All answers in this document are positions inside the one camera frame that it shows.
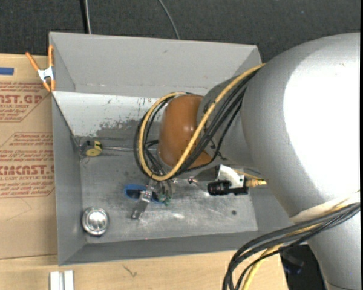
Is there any black cylinder on white bracket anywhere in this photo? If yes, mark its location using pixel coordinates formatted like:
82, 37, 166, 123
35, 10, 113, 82
207, 164, 249, 197

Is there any blue oval object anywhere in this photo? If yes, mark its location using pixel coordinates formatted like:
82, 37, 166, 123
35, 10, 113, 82
123, 184, 154, 204

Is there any brown cardboard board red print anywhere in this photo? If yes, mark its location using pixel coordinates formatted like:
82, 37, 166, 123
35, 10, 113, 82
0, 52, 60, 261

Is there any grey metal bin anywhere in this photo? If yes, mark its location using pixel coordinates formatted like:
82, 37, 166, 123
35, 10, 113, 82
48, 31, 295, 267

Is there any yellow and black tape measure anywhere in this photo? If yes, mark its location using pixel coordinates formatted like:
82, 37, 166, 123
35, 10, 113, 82
83, 140, 134, 158

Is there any shiny silver round dome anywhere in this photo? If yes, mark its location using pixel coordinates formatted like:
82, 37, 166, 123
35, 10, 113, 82
81, 206, 110, 236

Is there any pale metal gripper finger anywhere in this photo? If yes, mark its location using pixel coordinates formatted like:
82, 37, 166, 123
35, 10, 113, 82
131, 190, 151, 221

